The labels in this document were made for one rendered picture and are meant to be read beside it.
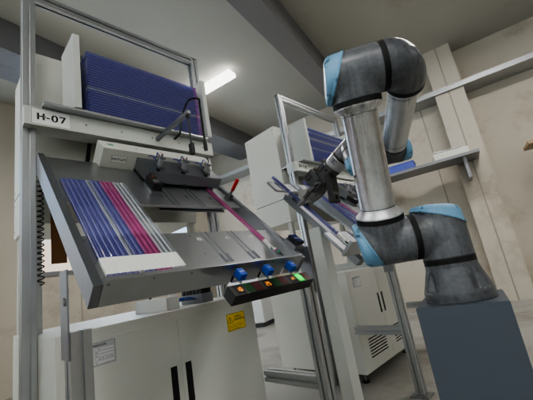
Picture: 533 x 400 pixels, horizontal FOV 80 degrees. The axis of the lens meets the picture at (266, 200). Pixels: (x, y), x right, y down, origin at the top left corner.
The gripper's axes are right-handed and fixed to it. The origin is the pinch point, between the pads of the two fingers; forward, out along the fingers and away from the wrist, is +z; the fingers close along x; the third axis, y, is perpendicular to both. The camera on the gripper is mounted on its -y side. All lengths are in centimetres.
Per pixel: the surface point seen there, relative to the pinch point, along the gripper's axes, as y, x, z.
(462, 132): 83, -306, -50
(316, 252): -15.4, -8.2, 12.9
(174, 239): -7, 57, 10
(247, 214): 8.2, 16.0, 16.0
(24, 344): -10, 87, 55
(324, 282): -27.0, -8.4, 17.6
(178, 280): -23, 64, 5
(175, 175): 30, 41, 18
